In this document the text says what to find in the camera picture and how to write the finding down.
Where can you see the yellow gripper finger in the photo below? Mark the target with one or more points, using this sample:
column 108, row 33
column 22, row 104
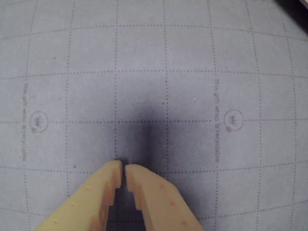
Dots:
column 163, row 204
column 84, row 204

